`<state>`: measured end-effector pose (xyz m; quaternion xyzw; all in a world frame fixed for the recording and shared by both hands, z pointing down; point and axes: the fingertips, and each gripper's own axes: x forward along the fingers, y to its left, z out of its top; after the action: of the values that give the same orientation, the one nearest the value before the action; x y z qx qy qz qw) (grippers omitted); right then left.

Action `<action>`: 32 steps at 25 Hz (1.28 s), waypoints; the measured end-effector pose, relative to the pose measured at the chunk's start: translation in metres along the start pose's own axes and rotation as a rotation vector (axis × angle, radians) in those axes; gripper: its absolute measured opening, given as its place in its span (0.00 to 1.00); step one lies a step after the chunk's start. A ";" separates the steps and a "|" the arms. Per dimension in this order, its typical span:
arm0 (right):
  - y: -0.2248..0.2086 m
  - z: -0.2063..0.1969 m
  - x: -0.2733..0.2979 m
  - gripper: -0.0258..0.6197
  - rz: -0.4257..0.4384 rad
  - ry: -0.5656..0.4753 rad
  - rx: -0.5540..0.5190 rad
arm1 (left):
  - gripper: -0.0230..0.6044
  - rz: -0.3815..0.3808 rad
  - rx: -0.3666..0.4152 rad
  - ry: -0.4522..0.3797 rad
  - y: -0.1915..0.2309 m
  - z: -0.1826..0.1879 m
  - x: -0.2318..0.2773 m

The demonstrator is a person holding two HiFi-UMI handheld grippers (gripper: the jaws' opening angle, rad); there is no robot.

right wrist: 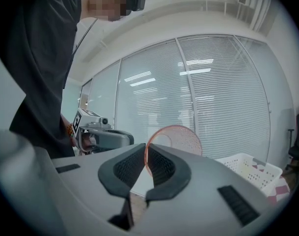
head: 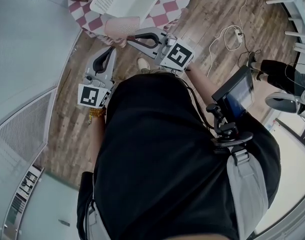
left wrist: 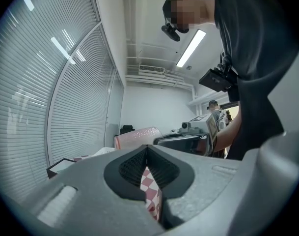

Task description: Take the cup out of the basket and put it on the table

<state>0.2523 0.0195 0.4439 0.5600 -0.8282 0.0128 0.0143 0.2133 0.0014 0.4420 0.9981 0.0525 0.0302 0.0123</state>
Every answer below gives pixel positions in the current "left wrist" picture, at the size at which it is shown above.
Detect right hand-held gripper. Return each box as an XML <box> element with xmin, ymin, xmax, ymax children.
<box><xmin>153</xmin><ymin>114</ymin><xmax>219</xmax><ymax>157</ymax></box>

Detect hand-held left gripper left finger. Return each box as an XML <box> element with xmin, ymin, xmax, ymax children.
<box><xmin>21</xmin><ymin>144</ymin><xmax>166</xmax><ymax>236</ymax></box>

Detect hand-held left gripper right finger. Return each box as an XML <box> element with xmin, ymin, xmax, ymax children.
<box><xmin>146</xmin><ymin>131</ymin><xmax>299</xmax><ymax>236</ymax></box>

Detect white plastic basket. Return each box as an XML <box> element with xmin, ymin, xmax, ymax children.
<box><xmin>91</xmin><ymin>146</ymin><xmax>122</xmax><ymax>158</ymax></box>

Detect person's right forearm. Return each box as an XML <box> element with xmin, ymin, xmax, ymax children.
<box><xmin>214</xmin><ymin>107</ymin><xmax>242</xmax><ymax>158</ymax></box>

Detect dark framed open box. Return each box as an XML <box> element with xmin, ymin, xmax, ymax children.
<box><xmin>46</xmin><ymin>157</ymin><xmax>78</xmax><ymax>179</ymax></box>

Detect red white checkered tablecloth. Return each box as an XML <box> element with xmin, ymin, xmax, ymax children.
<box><xmin>72</xmin><ymin>153</ymin><xmax>164</xmax><ymax>225</ymax></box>

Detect black bag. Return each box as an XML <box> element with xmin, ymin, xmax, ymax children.
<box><xmin>119</xmin><ymin>124</ymin><xmax>136</xmax><ymax>135</ymax></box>

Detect black chest monitor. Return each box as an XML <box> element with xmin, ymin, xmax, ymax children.
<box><xmin>198</xmin><ymin>67</ymin><xmax>238</xmax><ymax>93</ymax></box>

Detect white ceiling air vent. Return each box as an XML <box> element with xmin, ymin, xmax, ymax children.
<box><xmin>138</xmin><ymin>64</ymin><xmax>166</xmax><ymax>75</ymax></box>

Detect long ceiling light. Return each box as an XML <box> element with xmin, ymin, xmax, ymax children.
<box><xmin>175</xmin><ymin>29</ymin><xmax>206</xmax><ymax>68</ymax></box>

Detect person's black shirt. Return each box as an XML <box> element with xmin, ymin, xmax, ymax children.
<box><xmin>214</xmin><ymin>0</ymin><xmax>299</xmax><ymax>161</ymax></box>

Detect white window blinds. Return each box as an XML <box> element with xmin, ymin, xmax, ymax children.
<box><xmin>0</xmin><ymin>0</ymin><xmax>124</xmax><ymax>204</ymax></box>

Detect person's head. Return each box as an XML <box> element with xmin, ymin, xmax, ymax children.
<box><xmin>162</xmin><ymin>0</ymin><xmax>217</xmax><ymax>34</ymax></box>

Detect black head camera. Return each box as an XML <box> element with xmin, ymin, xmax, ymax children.
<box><xmin>161</xmin><ymin>22</ymin><xmax>181</xmax><ymax>42</ymax></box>

